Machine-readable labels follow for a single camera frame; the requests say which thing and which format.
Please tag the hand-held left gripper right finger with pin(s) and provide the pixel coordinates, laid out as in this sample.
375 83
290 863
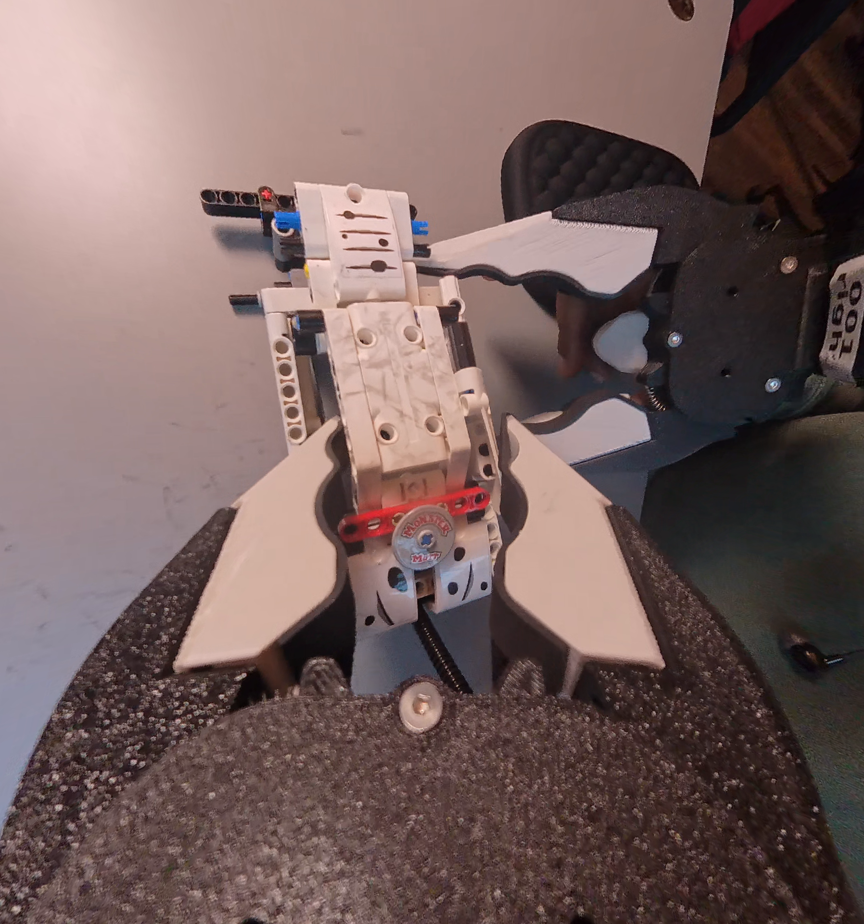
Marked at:
584 578

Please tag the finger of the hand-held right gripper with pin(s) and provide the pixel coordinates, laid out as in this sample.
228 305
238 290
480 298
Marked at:
577 249
613 430

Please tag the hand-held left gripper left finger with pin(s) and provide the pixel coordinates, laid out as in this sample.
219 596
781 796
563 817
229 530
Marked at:
266 578

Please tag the black ribbed flexible rod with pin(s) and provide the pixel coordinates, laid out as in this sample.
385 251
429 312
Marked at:
444 650

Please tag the white toy truck chassis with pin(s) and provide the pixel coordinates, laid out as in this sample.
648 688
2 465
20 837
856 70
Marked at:
396 390

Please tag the grey desk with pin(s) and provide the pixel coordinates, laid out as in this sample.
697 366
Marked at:
115 289

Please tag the person's right hand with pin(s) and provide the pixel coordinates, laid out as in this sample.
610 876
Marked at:
574 340

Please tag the black earbud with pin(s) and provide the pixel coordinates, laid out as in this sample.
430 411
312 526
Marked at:
805 650

